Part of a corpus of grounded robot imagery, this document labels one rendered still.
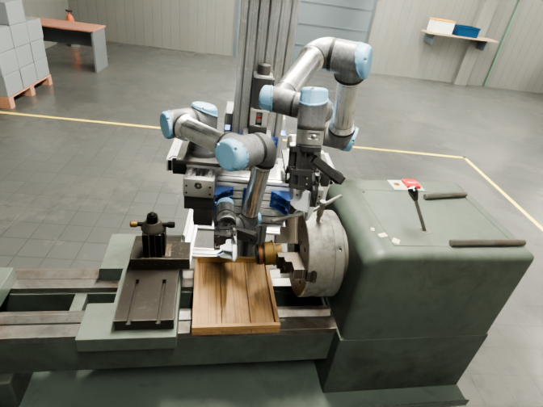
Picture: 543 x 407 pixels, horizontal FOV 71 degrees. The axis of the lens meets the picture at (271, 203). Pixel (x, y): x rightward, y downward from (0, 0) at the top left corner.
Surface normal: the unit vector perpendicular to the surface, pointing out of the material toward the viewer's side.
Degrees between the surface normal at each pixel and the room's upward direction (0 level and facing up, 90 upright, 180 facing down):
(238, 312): 0
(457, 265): 90
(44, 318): 29
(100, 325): 0
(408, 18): 90
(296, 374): 0
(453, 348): 90
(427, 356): 90
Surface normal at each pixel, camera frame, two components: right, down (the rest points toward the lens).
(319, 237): 0.18, -0.42
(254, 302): 0.12, -0.84
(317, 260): 0.18, 0.04
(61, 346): 0.14, 0.54
